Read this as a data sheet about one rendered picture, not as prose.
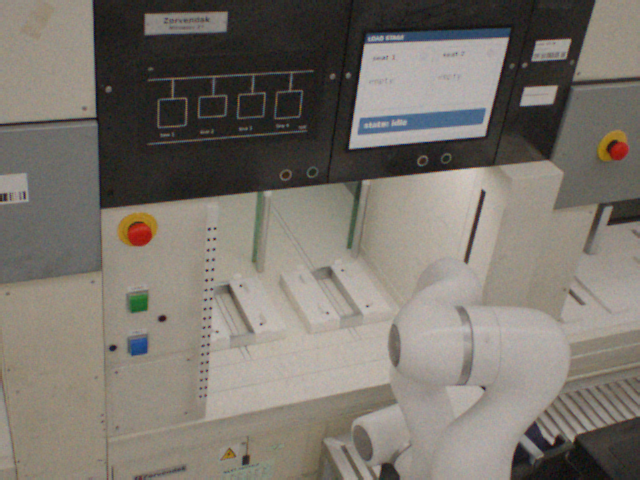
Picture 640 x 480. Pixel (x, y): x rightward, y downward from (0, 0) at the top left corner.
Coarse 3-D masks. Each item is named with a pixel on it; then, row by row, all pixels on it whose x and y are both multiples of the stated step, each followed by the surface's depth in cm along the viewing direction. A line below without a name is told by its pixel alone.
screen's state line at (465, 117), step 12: (480, 108) 159; (360, 120) 150; (372, 120) 151; (384, 120) 152; (396, 120) 153; (408, 120) 154; (420, 120) 155; (432, 120) 157; (444, 120) 158; (456, 120) 159; (468, 120) 160; (480, 120) 161; (360, 132) 152; (372, 132) 153; (384, 132) 154
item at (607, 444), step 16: (592, 432) 188; (608, 432) 189; (624, 432) 189; (576, 448) 186; (592, 448) 184; (608, 448) 185; (624, 448) 185; (576, 464) 187; (592, 464) 182; (608, 464) 181; (624, 464) 181
